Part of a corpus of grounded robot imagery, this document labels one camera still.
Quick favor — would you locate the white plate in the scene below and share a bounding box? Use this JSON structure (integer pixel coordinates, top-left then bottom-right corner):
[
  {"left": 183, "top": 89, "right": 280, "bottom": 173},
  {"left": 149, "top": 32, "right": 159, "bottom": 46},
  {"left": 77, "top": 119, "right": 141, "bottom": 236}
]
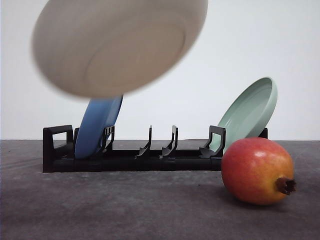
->
[{"left": 32, "top": 0, "right": 209, "bottom": 98}]

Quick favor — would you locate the red yellow pomegranate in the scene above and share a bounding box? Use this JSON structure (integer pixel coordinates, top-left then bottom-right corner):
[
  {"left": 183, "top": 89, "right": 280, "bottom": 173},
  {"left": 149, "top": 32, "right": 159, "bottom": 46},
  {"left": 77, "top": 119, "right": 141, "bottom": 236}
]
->
[{"left": 221, "top": 137, "right": 297, "bottom": 206}]

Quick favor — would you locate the blue plate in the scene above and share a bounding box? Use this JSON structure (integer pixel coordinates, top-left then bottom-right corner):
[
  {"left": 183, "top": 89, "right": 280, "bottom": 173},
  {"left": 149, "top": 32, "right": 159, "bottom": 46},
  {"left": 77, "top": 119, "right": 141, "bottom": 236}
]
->
[{"left": 75, "top": 95, "right": 124, "bottom": 160}]

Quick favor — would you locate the green plate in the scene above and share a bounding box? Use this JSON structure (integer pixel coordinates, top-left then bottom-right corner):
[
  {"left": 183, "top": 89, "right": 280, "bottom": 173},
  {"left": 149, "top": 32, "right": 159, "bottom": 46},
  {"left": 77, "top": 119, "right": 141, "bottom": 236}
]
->
[{"left": 210, "top": 77, "right": 278, "bottom": 152}]

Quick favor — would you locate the black plastic dish rack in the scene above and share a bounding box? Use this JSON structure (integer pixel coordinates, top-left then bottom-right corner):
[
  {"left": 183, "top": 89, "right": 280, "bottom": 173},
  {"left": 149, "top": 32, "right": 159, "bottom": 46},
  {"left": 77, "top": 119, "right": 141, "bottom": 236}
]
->
[{"left": 42, "top": 124, "right": 269, "bottom": 173}]

